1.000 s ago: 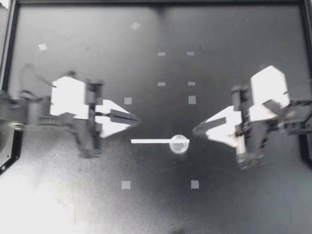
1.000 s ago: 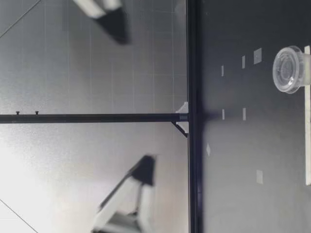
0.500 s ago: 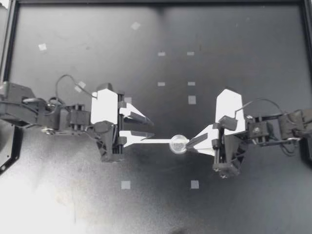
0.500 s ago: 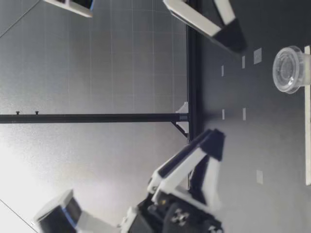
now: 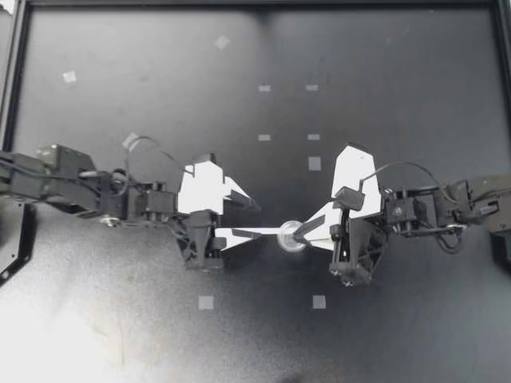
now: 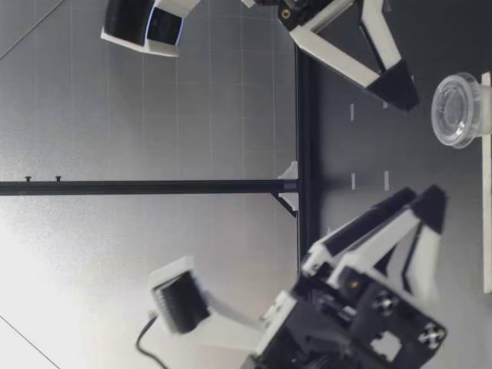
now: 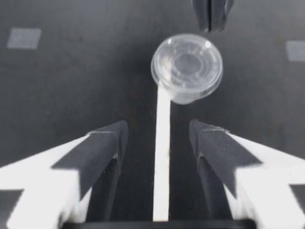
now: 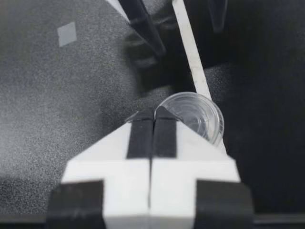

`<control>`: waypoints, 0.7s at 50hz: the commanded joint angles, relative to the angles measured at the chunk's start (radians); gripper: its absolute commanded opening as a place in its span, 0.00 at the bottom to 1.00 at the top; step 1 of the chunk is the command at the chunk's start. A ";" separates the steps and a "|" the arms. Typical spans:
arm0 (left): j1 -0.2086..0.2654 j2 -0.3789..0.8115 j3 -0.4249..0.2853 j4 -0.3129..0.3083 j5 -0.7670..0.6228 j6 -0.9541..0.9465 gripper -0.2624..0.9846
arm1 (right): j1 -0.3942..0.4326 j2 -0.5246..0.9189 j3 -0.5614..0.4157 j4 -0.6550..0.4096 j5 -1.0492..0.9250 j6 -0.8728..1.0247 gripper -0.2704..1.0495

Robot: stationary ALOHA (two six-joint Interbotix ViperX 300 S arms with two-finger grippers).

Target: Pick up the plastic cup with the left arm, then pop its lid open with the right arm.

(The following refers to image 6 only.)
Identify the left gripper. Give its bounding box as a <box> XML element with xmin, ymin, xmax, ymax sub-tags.
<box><xmin>245</xmin><ymin>187</ymin><xmax>449</xmax><ymax>369</ymax></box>

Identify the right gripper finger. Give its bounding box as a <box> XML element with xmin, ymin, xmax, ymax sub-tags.
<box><xmin>288</xmin><ymin>0</ymin><xmax>421</xmax><ymax>113</ymax></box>

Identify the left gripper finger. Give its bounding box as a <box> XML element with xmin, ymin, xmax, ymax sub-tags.
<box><xmin>328</xmin><ymin>184</ymin><xmax>450</xmax><ymax>305</ymax></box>

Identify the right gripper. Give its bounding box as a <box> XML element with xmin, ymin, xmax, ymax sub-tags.
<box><xmin>241</xmin><ymin>0</ymin><xmax>355</xmax><ymax>33</ymax></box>

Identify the clear plastic cup with lid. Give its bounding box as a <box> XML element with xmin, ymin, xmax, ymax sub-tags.
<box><xmin>430</xmin><ymin>72</ymin><xmax>492</xmax><ymax>149</ymax></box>

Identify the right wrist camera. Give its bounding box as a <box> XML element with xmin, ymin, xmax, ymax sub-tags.
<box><xmin>100</xmin><ymin>0</ymin><xmax>201</xmax><ymax>59</ymax></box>

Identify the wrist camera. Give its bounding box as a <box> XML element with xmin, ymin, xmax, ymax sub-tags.
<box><xmin>148</xmin><ymin>255</ymin><xmax>299</xmax><ymax>357</ymax></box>
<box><xmin>100</xmin><ymin>0</ymin><xmax>201</xmax><ymax>59</ymax></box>

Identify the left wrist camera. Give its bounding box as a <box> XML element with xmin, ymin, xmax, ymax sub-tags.
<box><xmin>148</xmin><ymin>255</ymin><xmax>299</xmax><ymax>357</ymax></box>

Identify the black frame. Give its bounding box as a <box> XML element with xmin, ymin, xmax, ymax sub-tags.
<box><xmin>0</xmin><ymin>45</ymin><xmax>311</xmax><ymax>271</ymax></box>

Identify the black camera cable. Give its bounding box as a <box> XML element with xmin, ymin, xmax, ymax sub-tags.
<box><xmin>135</xmin><ymin>311</ymin><xmax>251</xmax><ymax>361</ymax></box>

